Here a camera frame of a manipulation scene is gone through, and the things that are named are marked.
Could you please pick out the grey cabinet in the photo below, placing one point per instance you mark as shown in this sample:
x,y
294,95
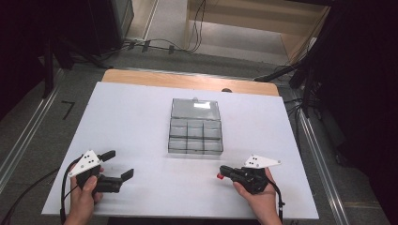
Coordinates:
x,y
123,14

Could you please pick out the person's left hand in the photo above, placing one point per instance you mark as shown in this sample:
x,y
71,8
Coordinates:
x,y
82,200

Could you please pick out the black stand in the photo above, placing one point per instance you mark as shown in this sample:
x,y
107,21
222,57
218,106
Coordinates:
x,y
48,62

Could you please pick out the black curtain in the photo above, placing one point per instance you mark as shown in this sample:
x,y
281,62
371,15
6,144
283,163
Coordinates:
x,y
359,93

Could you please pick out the person's right hand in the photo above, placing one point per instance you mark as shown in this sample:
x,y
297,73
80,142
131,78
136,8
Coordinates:
x,y
263,203

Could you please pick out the transparent grey compartment box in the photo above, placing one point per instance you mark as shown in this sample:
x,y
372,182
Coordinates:
x,y
195,131

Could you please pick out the small red piece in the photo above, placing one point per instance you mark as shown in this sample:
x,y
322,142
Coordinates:
x,y
220,176

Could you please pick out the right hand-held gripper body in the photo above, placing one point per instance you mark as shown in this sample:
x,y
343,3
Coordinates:
x,y
255,179

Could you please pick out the light wooden cabinet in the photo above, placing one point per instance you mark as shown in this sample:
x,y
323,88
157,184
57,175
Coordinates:
x,y
250,22

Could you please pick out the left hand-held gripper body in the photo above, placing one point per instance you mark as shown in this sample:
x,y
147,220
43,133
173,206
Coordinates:
x,y
86,162

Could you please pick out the metal floor rail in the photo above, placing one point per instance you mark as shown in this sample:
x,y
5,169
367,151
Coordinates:
x,y
26,134
320,168

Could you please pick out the wooden table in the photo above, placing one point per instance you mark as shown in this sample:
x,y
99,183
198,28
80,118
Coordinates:
x,y
187,81

